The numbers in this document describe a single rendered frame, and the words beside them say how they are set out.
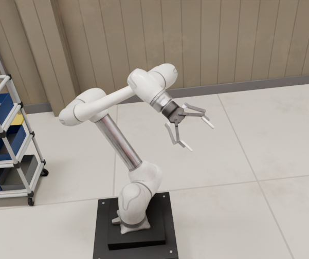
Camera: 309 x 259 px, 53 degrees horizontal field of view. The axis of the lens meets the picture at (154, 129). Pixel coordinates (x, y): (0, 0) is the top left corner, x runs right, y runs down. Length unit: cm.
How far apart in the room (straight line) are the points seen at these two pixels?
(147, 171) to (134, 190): 17
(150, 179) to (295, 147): 165
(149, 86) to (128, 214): 83
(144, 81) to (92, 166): 175
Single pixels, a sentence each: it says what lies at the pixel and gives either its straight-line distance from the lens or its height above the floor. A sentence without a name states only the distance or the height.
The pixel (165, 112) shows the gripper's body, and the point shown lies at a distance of 133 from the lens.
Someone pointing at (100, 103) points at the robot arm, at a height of 116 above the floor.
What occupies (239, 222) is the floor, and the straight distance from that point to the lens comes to 246.
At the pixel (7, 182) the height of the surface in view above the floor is 19.
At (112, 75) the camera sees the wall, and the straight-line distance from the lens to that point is 360.
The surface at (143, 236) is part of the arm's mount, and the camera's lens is 196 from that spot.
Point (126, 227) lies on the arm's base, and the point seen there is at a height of 38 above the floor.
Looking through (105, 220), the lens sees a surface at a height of 30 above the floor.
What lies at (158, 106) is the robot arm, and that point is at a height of 124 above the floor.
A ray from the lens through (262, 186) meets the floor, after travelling 272.
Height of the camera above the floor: 196
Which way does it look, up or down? 37 degrees down
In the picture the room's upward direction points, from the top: 6 degrees counter-clockwise
